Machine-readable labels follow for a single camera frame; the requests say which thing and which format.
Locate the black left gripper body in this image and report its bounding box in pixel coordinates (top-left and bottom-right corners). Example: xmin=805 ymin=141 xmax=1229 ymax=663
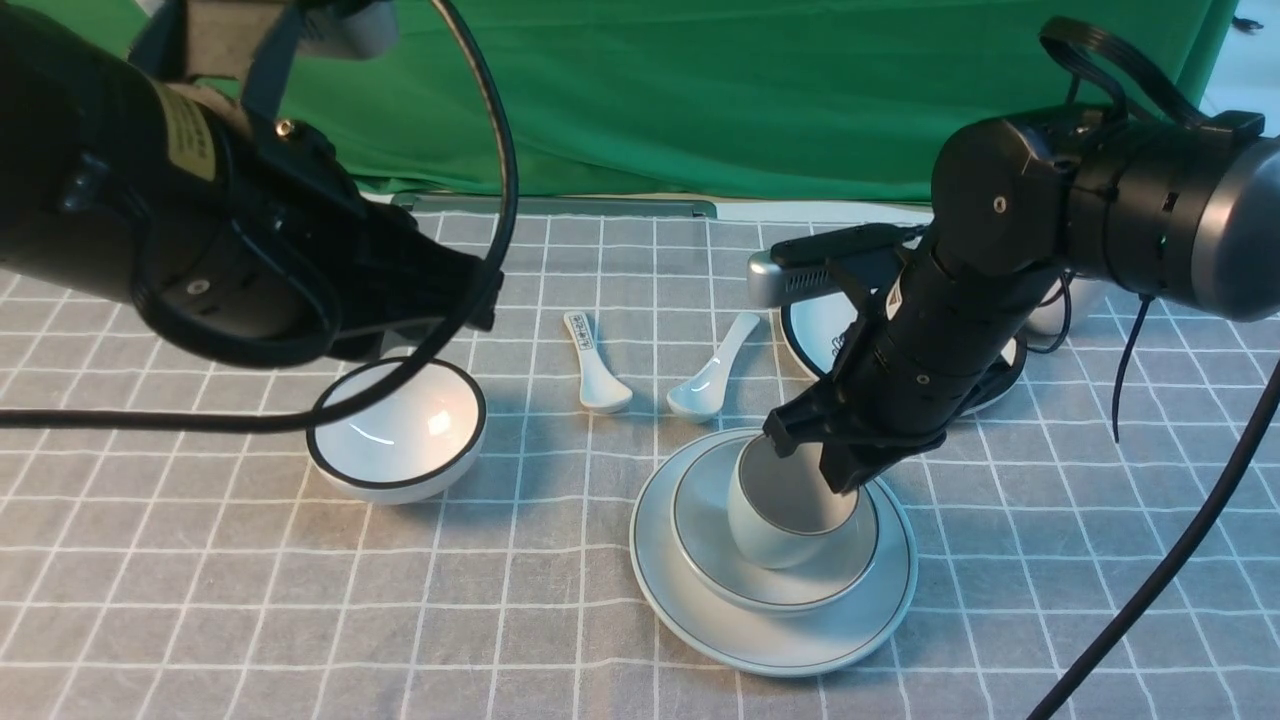
xmin=239 ymin=120 xmax=503 ymax=363

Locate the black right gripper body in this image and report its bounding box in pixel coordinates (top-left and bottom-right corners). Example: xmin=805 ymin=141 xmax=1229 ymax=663
xmin=763 ymin=234 xmax=1061 ymax=495

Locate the light blue ceramic cup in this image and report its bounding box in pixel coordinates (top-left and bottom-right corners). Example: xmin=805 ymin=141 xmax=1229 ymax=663
xmin=727 ymin=436 xmax=861 ymax=569

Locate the white ceramic spoon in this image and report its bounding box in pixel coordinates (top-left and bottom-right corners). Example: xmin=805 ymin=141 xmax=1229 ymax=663
xmin=666 ymin=313 xmax=762 ymax=423

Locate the light blue ceramic bowl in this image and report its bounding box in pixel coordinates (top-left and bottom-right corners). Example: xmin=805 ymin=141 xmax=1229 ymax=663
xmin=672 ymin=436 xmax=881 ymax=612

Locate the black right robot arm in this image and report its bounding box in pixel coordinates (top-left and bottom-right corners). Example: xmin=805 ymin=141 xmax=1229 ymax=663
xmin=763 ymin=105 xmax=1279 ymax=495

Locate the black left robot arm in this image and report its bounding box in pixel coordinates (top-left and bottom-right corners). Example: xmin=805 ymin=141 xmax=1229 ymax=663
xmin=3 ymin=1 xmax=503 ymax=369

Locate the white plate with cartoon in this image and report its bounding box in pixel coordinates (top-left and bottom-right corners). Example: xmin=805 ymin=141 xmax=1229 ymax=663
xmin=781 ymin=293 xmax=1028 ymax=416

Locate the white cup black rim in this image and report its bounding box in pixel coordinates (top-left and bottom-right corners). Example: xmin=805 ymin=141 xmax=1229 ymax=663
xmin=1023 ymin=275 xmax=1110 ymax=336

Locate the white bowl black rim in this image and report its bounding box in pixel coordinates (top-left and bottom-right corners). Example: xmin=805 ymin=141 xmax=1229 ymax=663
xmin=305 ymin=360 xmax=488 ymax=505

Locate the white spoon with label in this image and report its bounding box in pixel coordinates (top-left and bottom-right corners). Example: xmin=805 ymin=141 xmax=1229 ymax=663
xmin=563 ymin=311 xmax=634 ymax=414

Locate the green backdrop cloth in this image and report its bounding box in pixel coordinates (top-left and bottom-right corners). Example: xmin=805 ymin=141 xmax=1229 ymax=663
xmin=20 ymin=0 xmax=1242 ymax=206

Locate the light blue ceramic plate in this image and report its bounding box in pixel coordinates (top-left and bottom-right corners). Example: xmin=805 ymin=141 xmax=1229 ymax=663
xmin=630 ymin=429 xmax=919 ymax=676

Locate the grey checked tablecloth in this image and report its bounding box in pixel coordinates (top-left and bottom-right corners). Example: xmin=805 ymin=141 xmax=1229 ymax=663
xmin=1 ymin=217 xmax=1277 ymax=719

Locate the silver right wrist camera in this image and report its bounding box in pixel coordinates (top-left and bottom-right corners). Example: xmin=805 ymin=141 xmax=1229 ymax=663
xmin=746 ymin=223 xmax=928 ymax=307

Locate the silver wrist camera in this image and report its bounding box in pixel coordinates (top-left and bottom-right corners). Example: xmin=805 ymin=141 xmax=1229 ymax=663
xmin=746 ymin=223 xmax=928 ymax=307
xmin=127 ymin=1 xmax=399 ymax=119

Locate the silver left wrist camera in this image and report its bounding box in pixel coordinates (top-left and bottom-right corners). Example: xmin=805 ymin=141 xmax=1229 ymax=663
xmin=127 ymin=1 xmax=399 ymax=119

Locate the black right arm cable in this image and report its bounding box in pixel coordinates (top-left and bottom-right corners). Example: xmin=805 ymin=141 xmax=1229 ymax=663
xmin=1030 ymin=18 xmax=1280 ymax=720

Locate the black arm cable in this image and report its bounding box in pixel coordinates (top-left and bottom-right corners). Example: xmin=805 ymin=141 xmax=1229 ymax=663
xmin=0 ymin=0 xmax=521 ymax=434
xmin=1030 ymin=18 xmax=1280 ymax=720

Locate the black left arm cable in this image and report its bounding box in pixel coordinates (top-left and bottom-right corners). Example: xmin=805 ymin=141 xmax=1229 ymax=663
xmin=0 ymin=0 xmax=521 ymax=434

